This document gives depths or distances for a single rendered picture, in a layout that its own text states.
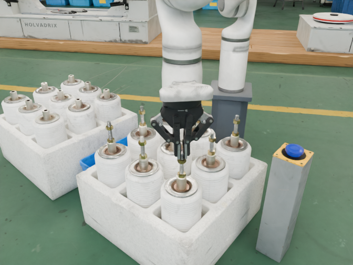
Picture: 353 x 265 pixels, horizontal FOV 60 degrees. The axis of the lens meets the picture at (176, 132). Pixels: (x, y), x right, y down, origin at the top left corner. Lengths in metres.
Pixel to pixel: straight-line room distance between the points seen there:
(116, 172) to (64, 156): 0.28
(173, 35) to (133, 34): 2.17
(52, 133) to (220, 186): 0.56
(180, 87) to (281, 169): 0.33
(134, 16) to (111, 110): 1.66
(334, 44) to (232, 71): 1.68
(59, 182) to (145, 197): 0.41
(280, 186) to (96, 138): 0.64
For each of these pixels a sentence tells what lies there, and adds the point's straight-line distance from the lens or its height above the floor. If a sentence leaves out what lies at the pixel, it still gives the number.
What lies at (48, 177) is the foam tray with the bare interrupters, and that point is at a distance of 1.07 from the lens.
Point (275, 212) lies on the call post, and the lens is 0.82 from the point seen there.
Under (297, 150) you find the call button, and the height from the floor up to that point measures 0.33.
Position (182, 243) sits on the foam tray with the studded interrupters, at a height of 0.18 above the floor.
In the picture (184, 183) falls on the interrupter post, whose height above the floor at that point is 0.27.
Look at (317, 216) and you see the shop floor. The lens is 1.09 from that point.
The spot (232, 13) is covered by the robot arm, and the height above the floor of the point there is 0.56.
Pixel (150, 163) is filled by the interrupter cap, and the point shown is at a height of 0.25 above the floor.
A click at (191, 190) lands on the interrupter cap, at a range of 0.69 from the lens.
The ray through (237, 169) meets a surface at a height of 0.20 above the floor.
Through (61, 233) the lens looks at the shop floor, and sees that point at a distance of 1.01.
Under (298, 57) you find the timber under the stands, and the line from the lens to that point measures 2.55.
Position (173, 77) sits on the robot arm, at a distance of 0.54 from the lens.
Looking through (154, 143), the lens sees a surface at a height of 0.24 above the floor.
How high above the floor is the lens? 0.70
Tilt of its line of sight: 30 degrees down
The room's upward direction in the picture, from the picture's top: straight up
